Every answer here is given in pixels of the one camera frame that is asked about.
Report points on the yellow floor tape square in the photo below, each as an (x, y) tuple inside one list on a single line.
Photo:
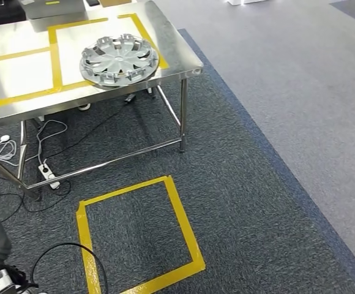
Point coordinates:
[(183, 227)]

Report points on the stainless steel workbench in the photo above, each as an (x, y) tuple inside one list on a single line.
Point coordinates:
[(171, 44)]

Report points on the white furniture block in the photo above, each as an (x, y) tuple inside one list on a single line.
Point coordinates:
[(248, 1)]

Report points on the grey wheel hubcap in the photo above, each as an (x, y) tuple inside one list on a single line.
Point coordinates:
[(119, 61)]

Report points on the white power strip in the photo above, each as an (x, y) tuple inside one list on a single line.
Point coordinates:
[(47, 174)]

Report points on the white round charger puck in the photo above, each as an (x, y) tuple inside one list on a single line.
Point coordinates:
[(5, 138)]

